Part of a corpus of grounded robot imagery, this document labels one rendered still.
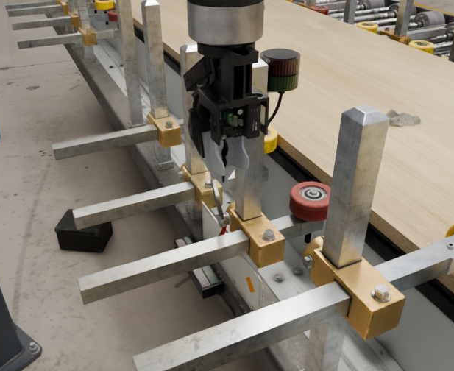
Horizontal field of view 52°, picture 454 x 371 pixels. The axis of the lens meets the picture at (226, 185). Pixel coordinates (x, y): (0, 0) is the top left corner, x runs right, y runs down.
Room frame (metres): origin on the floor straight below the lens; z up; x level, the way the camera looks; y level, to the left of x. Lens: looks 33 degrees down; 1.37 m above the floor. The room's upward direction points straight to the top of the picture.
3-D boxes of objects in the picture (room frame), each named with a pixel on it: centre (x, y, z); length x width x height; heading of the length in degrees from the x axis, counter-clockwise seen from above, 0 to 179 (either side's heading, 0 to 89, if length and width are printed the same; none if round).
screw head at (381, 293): (0.38, -0.18, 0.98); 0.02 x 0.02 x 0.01
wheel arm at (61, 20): (2.19, 0.75, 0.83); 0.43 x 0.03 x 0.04; 115
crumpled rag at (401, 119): (0.99, -0.40, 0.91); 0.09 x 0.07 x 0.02; 69
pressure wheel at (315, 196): (0.68, -0.15, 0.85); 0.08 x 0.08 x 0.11
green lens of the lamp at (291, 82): (0.69, -0.08, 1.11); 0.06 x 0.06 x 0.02
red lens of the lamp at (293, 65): (0.69, -0.08, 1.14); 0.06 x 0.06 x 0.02
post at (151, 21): (1.12, 0.18, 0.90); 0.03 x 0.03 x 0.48; 25
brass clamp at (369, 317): (0.43, -0.15, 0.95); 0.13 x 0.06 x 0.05; 25
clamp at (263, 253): (0.65, -0.05, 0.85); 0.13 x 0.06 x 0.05; 25
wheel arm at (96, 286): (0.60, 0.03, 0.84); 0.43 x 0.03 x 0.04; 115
